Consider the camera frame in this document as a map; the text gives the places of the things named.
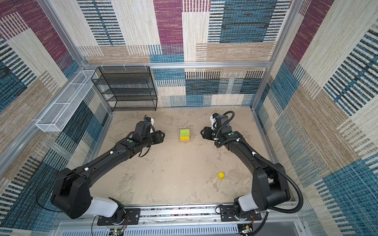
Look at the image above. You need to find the yellow cylinder block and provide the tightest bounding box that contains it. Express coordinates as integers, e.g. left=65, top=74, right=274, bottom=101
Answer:
left=218, top=172, right=224, bottom=180

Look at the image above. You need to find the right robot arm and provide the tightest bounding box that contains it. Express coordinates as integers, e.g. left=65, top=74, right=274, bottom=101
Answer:
left=201, top=127, right=304, bottom=219

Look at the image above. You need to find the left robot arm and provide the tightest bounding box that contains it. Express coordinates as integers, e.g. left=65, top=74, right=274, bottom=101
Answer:
left=50, top=130, right=165, bottom=224

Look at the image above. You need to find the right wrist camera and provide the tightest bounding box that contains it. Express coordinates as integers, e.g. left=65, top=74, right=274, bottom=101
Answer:
left=210, top=111, right=235, bottom=134

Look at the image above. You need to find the black mesh wire shelf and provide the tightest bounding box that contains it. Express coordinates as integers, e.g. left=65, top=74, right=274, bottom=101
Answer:
left=91, top=66, right=158, bottom=112

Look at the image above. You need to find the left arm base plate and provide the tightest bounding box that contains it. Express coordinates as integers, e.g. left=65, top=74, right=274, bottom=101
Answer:
left=97, top=208, right=141, bottom=226

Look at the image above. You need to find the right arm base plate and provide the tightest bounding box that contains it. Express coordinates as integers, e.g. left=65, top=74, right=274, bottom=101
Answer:
left=215, top=204, right=262, bottom=222

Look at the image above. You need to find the aluminium front rail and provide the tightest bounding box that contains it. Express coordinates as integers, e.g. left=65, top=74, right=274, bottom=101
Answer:
left=49, top=203, right=312, bottom=236

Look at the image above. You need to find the white mesh wall basket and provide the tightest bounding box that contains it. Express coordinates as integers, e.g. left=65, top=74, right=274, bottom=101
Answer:
left=36, top=70, right=95, bottom=132

